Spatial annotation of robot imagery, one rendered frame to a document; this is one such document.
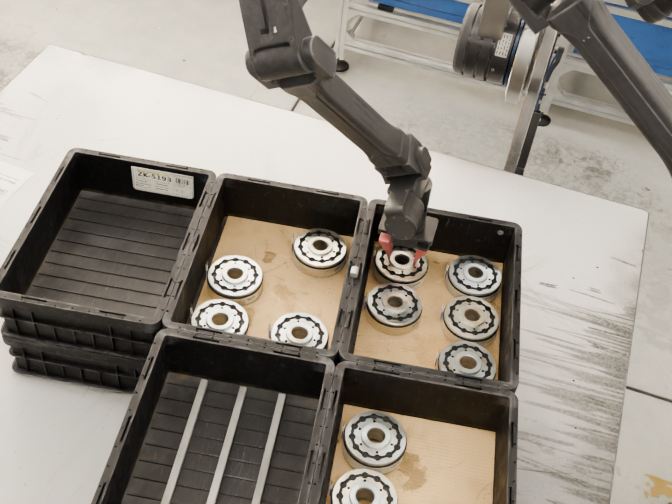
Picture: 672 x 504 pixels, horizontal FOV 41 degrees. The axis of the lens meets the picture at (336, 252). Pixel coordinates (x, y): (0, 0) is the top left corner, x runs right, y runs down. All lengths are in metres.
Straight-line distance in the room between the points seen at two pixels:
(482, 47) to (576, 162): 1.74
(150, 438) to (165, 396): 0.08
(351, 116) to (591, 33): 0.39
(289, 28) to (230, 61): 2.49
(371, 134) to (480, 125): 2.12
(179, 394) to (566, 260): 0.94
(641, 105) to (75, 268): 1.06
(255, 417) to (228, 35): 2.54
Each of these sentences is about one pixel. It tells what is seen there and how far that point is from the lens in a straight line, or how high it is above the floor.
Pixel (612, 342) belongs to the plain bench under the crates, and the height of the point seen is 0.70.
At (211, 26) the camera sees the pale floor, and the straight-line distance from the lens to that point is 3.93.
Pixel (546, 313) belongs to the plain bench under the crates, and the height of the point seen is 0.70.
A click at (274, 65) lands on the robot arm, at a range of 1.26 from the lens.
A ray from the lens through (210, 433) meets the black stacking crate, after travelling 1.53.
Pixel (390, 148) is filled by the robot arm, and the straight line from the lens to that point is 1.49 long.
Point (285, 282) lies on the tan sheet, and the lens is 1.73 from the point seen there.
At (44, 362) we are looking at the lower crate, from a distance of 1.74.
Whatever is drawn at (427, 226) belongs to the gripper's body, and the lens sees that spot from 1.68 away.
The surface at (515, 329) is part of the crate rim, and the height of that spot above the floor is 0.93.
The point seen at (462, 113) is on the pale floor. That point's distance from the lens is 3.59.
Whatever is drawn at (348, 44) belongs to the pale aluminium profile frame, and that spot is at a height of 0.13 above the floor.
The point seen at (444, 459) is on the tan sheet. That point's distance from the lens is 1.53.
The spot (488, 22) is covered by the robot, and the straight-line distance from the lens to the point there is 1.79.
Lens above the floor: 2.12
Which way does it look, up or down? 46 degrees down
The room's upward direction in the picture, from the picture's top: 7 degrees clockwise
